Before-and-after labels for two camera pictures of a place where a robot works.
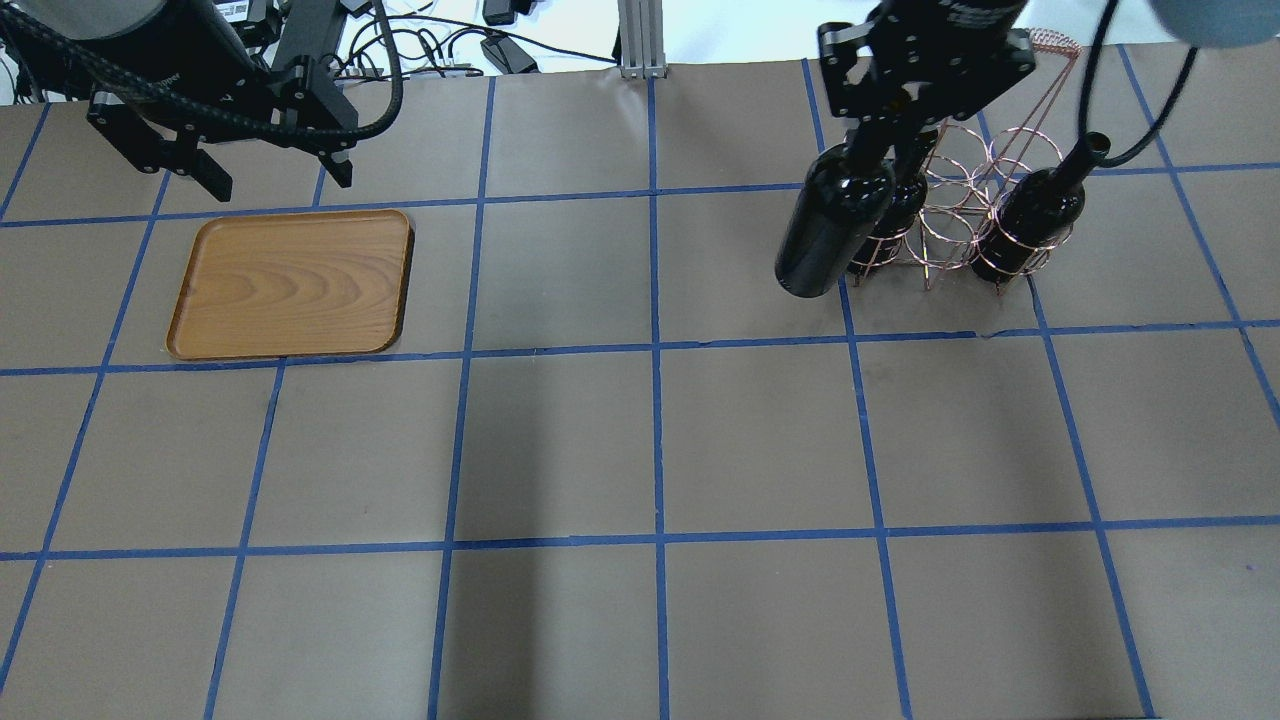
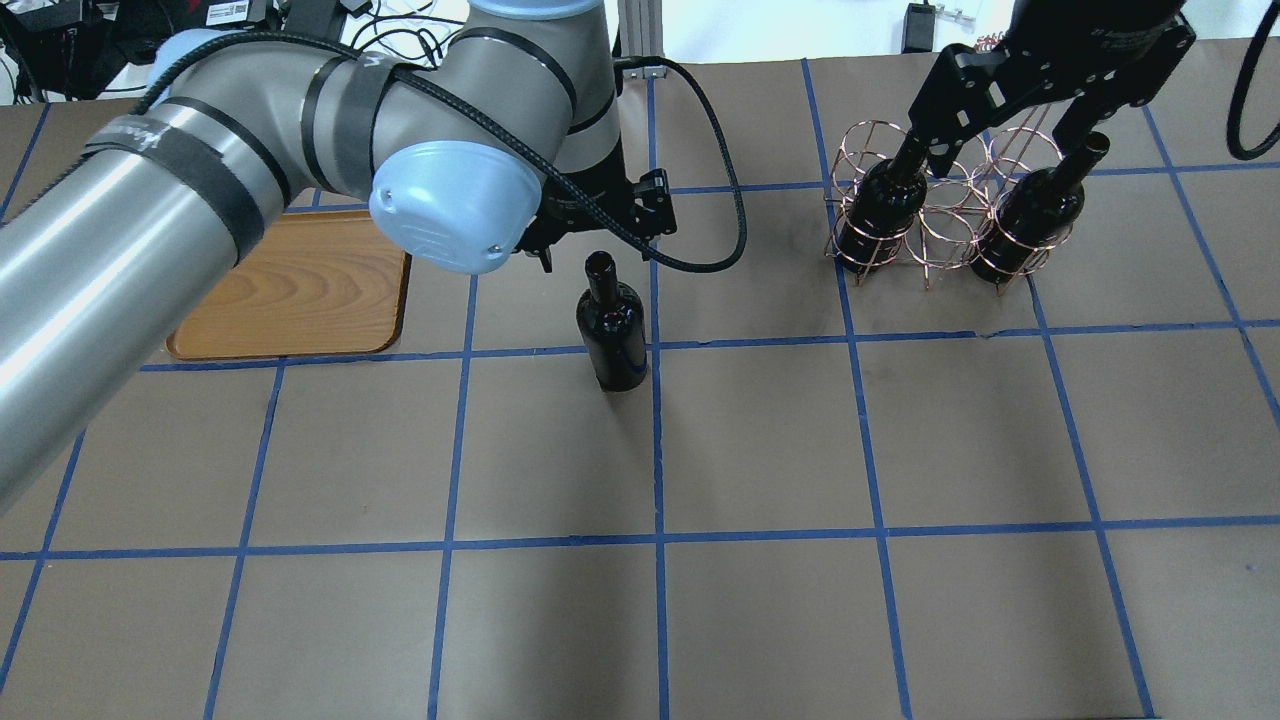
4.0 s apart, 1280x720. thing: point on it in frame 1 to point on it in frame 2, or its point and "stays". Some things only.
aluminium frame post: [641, 39] stays
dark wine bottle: [902, 205] stays
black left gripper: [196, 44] to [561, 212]
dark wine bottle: [1036, 211] stays
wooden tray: [290, 284] stays
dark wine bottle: [831, 216] to [611, 321]
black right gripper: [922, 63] to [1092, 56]
